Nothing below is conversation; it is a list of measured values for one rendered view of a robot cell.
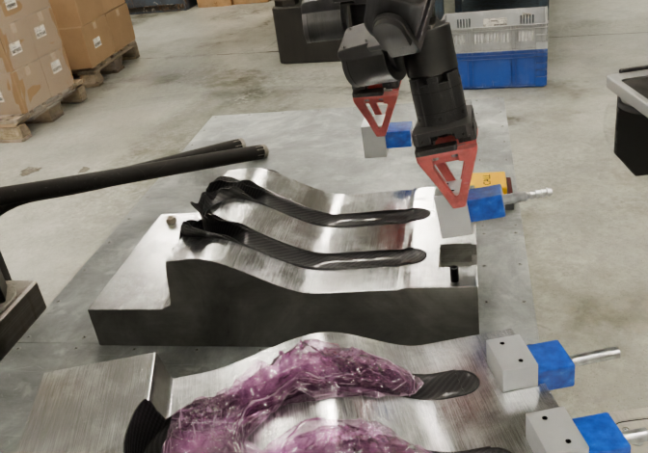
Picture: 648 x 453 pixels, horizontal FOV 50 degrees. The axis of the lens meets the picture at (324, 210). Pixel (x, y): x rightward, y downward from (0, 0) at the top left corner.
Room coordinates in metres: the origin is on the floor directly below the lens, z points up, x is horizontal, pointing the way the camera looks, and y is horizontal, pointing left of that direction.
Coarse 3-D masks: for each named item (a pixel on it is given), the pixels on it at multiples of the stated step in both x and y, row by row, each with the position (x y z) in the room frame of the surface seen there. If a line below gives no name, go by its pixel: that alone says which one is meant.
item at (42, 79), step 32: (0, 0) 4.30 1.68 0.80; (32, 0) 4.59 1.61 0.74; (0, 32) 4.22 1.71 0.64; (32, 32) 4.49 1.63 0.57; (0, 64) 4.21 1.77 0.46; (32, 64) 4.39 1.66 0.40; (64, 64) 4.69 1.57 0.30; (0, 96) 4.22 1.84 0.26; (32, 96) 4.30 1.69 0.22; (64, 96) 4.59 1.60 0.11; (0, 128) 4.13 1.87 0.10
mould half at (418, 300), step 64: (320, 192) 0.96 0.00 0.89; (384, 192) 0.94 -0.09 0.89; (128, 256) 0.90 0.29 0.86; (192, 256) 0.74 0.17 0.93; (256, 256) 0.76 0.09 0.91; (128, 320) 0.76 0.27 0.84; (192, 320) 0.74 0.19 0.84; (256, 320) 0.72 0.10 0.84; (320, 320) 0.70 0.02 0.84; (384, 320) 0.68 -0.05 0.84; (448, 320) 0.66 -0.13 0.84
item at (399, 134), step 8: (376, 120) 1.04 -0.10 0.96; (368, 128) 1.02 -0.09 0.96; (392, 128) 1.03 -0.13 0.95; (400, 128) 1.02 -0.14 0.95; (408, 128) 1.02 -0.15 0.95; (368, 136) 1.02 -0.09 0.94; (376, 136) 1.02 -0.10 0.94; (384, 136) 1.02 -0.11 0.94; (392, 136) 1.02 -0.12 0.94; (400, 136) 1.01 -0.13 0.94; (408, 136) 1.01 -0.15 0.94; (368, 144) 1.02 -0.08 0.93; (376, 144) 1.02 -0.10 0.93; (384, 144) 1.02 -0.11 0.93; (392, 144) 1.02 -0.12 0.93; (400, 144) 1.01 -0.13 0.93; (408, 144) 1.01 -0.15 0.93; (368, 152) 1.02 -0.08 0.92; (376, 152) 1.02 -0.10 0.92; (384, 152) 1.02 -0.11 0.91
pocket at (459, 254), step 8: (440, 248) 0.76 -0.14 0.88; (448, 248) 0.76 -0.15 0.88; (456, 248) 0.75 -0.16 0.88; (464, 248) 0.75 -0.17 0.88; (472, 248) 0.75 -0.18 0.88; (440, 256) 0.75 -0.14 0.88; (448, 256) 0.76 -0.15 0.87; (456, 256) 0.75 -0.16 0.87; (464, 256) 0.75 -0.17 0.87; (472, 256) 0.74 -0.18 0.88; (440, 264) 0.74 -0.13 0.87; (448, 264) 0.75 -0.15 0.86; (456, 264) 0.75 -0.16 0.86; (464, 264) 0.75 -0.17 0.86; (472, 264) 0.72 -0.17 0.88
